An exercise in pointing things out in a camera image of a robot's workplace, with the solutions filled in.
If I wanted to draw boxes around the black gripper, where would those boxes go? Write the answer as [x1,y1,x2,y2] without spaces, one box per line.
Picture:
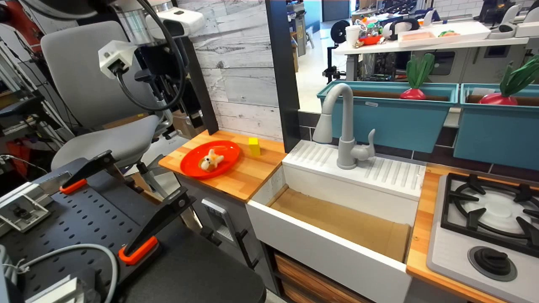
[133,43,191,112]

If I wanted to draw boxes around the small white plush toy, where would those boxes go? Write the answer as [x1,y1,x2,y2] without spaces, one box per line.
[199,149,226,174]

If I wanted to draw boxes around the red round plate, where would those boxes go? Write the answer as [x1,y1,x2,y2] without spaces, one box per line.
[179,140,244,183]

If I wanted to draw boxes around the yellow toy block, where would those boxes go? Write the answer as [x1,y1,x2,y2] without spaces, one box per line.
[246,137,263,159]

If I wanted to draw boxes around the grey toy kitchen cabinet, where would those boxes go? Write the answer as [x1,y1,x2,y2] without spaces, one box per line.
[170,174,280,294]

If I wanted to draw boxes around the grey toy faucet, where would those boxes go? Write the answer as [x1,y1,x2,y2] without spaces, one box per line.
[312,83,379,172]

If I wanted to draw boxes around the white toy sink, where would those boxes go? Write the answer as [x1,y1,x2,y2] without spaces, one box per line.
[244,140,428,303]

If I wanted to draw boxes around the red toy radish green leaves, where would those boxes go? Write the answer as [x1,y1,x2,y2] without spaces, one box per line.
[398,53,438,102]
[479,56,539,108]

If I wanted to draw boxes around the grey toy stove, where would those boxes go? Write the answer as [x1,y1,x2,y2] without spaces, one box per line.
[426,172,539,303]

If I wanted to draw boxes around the light grey office chair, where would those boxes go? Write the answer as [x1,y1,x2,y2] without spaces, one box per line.
[39,21,175,174]

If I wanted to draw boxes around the grey wood backsplash panel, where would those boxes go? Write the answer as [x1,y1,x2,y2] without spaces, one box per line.
[175,0,285,142]

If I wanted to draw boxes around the white roll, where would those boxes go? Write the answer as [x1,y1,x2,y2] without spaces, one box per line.
[344,24,364,51]

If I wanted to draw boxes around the red bowl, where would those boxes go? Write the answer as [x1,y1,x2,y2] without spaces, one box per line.
[359,33,384,50]

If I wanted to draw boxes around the teal planter box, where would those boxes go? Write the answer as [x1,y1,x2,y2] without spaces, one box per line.
[315,80,462,156]
[452,83,539,174]

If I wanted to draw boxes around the grey metal block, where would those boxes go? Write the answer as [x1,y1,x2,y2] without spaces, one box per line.
[24,273,88,303]

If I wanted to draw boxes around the white work table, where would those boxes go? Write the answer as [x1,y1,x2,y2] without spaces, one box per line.
[335,34,533,83]

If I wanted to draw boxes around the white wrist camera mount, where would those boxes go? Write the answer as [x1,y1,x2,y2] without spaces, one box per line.
[96,39,140,80]

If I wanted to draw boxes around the black frame post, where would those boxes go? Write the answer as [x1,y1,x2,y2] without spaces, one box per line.
[265,0,303,156]
[182,33,221,137]

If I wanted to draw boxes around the black clamp orange handle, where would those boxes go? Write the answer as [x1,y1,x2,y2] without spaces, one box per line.
[58,151,118,198]
[116,189,194,268]

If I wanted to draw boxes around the silver metal bracket plate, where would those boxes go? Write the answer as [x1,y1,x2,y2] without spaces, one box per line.
[0,193,52,235]

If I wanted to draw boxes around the grey cable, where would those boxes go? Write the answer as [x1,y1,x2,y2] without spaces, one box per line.
[7,243,122,303]

